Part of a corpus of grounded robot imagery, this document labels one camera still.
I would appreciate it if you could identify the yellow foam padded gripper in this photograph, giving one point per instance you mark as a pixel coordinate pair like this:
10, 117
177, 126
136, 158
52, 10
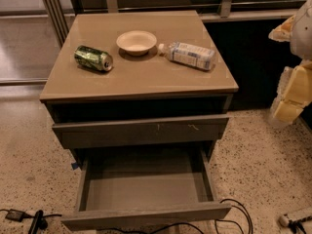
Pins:
303, 33

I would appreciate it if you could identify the black clamp tool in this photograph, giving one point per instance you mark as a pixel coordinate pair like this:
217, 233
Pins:
38, 223

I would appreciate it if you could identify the grey wooden drawer cabinet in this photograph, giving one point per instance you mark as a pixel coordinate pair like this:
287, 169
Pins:
148, 87

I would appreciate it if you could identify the grey top drawer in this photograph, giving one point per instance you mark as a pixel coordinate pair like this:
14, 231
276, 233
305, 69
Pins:
140, 131

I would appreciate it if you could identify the grey drawer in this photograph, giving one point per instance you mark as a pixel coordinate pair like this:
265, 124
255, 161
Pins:
146, 185
140, 131

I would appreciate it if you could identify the clear plastic water bottle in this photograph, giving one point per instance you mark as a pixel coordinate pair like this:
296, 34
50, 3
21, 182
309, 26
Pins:
190, 55

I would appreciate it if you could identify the black power adapter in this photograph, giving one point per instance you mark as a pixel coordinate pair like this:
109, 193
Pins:
15, 215

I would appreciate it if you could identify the white paper bowl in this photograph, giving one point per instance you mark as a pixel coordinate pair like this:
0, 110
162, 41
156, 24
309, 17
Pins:
136, 43

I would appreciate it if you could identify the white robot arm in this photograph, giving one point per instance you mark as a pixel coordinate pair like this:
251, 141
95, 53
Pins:
294, 91

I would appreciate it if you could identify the blue tape piece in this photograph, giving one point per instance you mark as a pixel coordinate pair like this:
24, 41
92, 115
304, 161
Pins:
74, 166

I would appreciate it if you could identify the metal railing frame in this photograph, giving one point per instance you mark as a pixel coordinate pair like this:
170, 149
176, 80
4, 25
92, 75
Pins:
208, 10

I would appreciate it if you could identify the crushed green soda can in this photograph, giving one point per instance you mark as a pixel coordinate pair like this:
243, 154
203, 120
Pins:
94, 59

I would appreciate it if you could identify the white power strip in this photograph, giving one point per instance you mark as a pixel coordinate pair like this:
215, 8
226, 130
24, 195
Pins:
298, 215

